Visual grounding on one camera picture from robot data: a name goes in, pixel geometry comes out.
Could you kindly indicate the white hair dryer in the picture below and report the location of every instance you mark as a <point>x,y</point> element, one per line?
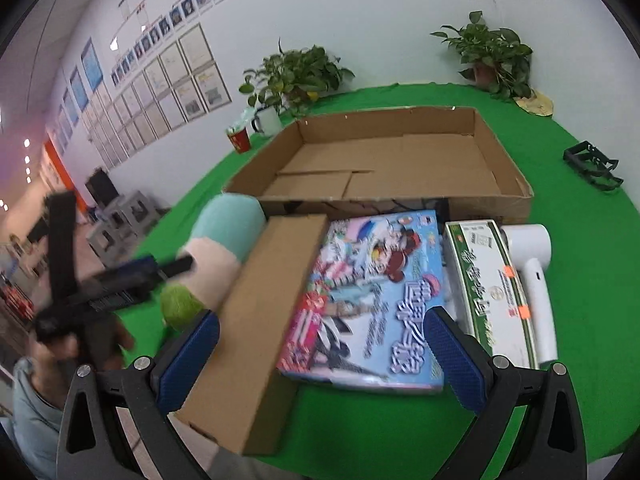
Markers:
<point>537,300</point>

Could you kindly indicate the grey plastic stools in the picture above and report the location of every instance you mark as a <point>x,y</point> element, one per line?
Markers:
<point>125,220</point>

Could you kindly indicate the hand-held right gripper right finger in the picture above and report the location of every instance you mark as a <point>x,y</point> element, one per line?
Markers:
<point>456,360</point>

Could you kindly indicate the yellow withered leaf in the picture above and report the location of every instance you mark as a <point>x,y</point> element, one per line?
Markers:
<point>535,104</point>

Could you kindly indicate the teal and pink plush toy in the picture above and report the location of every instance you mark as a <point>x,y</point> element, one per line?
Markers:
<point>225,230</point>

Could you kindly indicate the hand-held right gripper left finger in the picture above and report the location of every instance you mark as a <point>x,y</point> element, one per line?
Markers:
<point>189,360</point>

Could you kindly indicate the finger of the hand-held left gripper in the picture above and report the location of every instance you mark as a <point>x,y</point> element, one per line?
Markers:
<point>135,270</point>
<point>117,297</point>

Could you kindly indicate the green plant in brown pot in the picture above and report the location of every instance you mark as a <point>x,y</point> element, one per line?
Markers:
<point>492,55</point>

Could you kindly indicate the red paper cup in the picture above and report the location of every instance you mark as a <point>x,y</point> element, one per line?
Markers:
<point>239,139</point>

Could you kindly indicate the colourful cartoon game box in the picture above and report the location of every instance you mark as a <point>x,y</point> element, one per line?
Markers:
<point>360,300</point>

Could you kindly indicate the long brown cardboard box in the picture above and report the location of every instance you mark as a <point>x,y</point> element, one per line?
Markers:
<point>265,320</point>

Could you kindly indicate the large cardboard box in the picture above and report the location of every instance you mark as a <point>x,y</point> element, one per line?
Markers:
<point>400,170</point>

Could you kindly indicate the green table cloth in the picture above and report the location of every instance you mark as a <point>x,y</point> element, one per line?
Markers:
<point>590,240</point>

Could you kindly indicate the white enamel mug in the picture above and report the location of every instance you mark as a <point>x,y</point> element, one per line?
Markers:
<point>267,121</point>

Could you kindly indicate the green and white carton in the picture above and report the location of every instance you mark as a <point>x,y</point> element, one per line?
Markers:
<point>490,285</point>

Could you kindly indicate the row of blue posters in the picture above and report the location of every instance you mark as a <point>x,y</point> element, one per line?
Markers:
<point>91,65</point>

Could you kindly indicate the bushy potted green plant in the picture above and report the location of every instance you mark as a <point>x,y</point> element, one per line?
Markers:
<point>295,75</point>

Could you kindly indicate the black folding stand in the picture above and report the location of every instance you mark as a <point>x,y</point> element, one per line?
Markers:
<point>592,165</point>

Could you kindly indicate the person's left hand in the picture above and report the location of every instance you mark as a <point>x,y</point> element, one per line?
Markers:
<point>97,342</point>

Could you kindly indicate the wall of framed certificates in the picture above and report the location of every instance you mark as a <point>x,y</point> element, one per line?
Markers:
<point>170,90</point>

